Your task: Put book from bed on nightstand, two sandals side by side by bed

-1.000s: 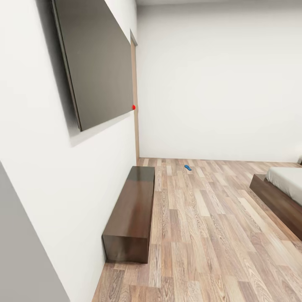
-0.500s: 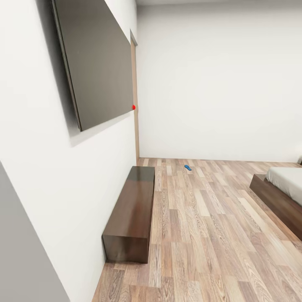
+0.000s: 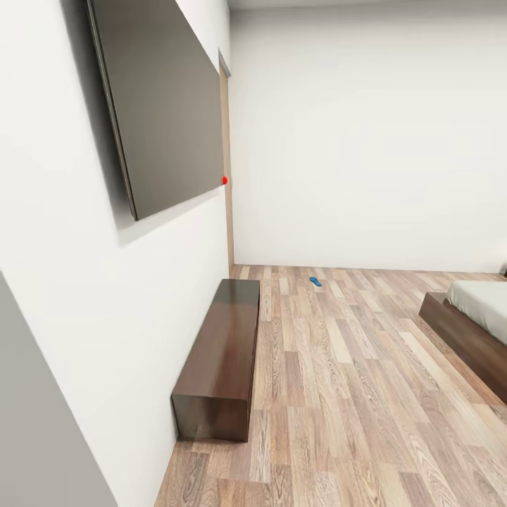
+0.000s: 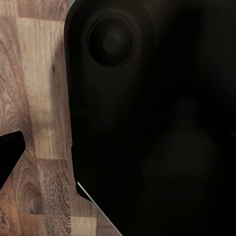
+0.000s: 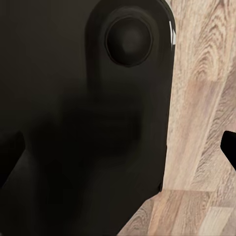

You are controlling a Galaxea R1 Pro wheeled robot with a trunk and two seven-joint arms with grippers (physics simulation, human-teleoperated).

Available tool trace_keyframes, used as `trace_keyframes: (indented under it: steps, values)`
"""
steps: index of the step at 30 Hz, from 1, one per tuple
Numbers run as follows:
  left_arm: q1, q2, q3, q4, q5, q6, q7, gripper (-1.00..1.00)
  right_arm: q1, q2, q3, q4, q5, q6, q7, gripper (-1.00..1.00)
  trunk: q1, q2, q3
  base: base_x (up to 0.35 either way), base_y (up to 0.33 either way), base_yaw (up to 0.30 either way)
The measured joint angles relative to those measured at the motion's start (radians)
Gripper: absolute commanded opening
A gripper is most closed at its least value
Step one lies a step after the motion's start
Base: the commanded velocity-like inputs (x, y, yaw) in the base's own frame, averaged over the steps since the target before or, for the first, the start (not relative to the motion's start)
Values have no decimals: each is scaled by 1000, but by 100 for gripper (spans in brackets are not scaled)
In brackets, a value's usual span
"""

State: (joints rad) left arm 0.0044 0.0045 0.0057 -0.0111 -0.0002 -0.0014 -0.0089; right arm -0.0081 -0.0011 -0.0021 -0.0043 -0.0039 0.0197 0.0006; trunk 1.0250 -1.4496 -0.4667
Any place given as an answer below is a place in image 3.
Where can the bench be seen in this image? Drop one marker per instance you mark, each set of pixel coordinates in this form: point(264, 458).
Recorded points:
point(213, 394)

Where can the sliding door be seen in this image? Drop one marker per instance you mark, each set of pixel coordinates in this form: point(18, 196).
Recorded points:
point(227, 165)

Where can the wall mounted tv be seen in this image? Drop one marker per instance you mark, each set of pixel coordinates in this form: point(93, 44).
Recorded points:
point(163, 96)

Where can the bed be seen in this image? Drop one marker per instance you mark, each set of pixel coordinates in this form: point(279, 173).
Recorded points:
point(472, 319)

